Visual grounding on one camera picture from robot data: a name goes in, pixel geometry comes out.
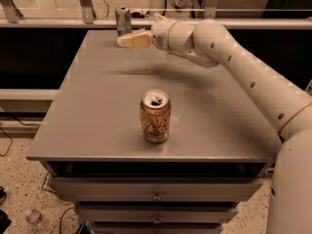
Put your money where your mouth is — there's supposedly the bottom grey drawer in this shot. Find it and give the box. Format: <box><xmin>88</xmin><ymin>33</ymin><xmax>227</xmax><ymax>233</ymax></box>
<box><xmin>92</xmin><ymin>223</ymin><xmax>222</xmax><ymax>234</ymax></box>

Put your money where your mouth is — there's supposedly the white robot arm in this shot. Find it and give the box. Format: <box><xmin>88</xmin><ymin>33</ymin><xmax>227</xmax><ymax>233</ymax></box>
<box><xmin>117</xmin><ymin>14</ymin><xmax>312</xmax><ymax>234</ymax></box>

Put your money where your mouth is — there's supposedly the black floor cable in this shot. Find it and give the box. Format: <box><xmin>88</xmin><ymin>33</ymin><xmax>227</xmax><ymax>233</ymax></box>
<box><xmin>0</xmin><ymin>114</ymin><xmax>42</xmax><ymax>158</ymax></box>

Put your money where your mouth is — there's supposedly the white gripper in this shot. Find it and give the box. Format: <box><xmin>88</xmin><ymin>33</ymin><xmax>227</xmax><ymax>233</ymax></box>
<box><xmin>117</xmin><ymin>13</ymin><xmax>178</xmax><ymax>52</ymax></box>

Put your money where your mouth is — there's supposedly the orange patterned soda can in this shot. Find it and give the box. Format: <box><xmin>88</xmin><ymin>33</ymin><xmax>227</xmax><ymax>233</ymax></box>
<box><xmin>139</xmin><ymin>90</ymin><xmax>172</xmax><ymax>143</ymax></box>

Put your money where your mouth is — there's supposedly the grey drawer cabinet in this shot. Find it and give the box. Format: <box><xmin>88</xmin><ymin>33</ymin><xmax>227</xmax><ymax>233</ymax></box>
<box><xmin>27</xmin><ymin>30</ymin><xmax>281</xmax><ymax>234</ymax></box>

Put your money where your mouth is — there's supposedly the middle grey drawer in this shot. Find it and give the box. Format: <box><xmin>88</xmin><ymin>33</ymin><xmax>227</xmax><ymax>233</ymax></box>
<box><xmin>76</xmin><ymin>202</ymin><xmax>238</xmax><ymax>224</ymax></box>

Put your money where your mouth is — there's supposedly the grey drawer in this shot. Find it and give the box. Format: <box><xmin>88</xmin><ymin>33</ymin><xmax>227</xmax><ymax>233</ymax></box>
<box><xmin>76</xmin><ymin>202</ymin><xmax>238</xmax><ymax>224</ymax></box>
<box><xmin>92</xmin><ymin>223</ymin><xmax>222</xmax><ymax>234</ymax></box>
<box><xmin>55</xmin><ymin>177</ymin><xmax>262</xmax><ymax>202</ymax></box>

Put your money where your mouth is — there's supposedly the top grey drawer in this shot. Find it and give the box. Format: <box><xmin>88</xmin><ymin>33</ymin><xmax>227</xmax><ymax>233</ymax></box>
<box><xmin>55</xmin><ymin>177</ymin><xmax>262</xmax><ymax>202</ymax></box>

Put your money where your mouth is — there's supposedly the silver blue redbull can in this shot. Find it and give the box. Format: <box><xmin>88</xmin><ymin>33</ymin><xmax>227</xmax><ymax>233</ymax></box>
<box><xmin>115</xmin><ymin>7</ymin><xmax>132</xmax><ymax>36</ymax></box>

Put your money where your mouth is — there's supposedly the metal window railing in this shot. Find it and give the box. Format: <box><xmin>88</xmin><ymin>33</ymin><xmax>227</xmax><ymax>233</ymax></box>
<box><xmin>0</xmin><ymin>0</ymin><xmax>312</xmax><ymax>29</ymax></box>

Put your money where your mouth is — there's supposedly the clear plastic bottle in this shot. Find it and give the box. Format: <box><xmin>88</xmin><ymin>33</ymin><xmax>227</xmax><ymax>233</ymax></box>
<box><xmin>25</xmin><ymin>209</ymin><xmax>49</xmax><ymax>231</ymax></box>

